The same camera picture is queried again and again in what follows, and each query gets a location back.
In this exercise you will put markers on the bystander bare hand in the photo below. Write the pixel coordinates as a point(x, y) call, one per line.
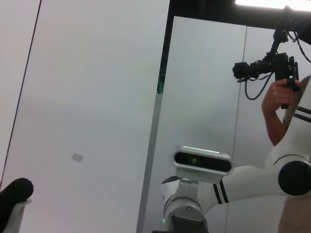
point(277, 97)

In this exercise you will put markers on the black camera gimbal rig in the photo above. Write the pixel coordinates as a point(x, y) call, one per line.
point(279, 64)

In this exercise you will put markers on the grey robot neck mount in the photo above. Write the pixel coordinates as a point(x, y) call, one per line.
point(184, 213)

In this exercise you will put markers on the black foam-wrapped overhead pole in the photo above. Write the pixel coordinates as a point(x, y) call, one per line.
point(298, 24)

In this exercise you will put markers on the silver robot head camera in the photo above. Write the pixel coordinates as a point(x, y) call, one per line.
point(201, 161)

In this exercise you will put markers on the grey-green perforated storage box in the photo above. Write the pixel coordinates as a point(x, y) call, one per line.
point(17, 218)

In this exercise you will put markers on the bystander bare forearm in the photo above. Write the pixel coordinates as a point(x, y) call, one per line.
point(275, 126)

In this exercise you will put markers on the bright ceiling light panel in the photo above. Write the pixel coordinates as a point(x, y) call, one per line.
point(267, 3)

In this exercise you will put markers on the black towel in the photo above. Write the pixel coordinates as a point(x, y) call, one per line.
point(14, 191)

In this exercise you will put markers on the bystander beige shirt torso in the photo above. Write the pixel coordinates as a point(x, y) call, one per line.
point(296, 213)

